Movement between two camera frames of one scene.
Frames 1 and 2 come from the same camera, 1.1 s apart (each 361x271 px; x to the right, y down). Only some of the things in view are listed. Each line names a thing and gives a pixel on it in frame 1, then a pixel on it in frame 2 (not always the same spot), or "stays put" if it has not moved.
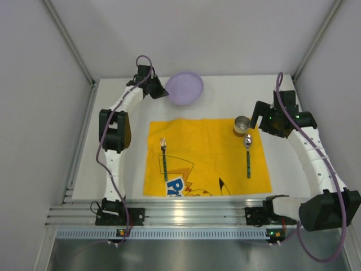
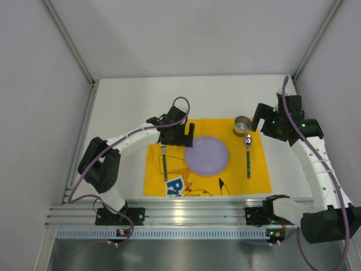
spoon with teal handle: [248, 140] stays put
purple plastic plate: [184, 87] to [206, 156]
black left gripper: [155, 90] to [180, 138]
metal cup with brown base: [241, 125] stays put
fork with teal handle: [163, 145] stays put
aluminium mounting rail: [172, 212] stays put
